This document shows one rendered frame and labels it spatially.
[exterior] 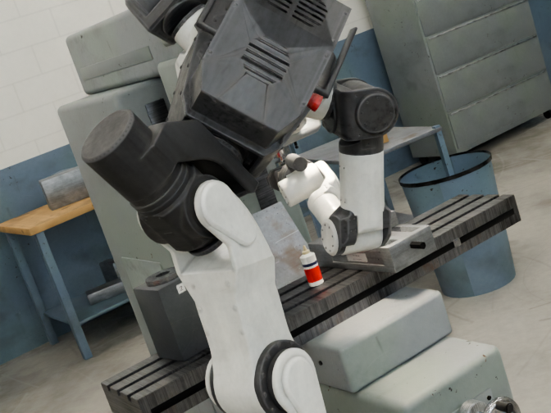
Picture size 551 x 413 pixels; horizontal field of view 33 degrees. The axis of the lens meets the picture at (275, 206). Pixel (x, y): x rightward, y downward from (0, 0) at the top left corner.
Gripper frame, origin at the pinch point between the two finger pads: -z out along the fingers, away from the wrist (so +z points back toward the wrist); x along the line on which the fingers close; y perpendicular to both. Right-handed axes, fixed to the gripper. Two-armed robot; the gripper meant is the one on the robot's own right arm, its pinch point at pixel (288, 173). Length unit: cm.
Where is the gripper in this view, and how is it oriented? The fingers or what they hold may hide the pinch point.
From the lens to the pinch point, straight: 240.5
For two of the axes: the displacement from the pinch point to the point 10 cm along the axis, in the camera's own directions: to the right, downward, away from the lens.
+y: 3.2, 9.3, 1.9
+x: -9.3, 3.4, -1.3
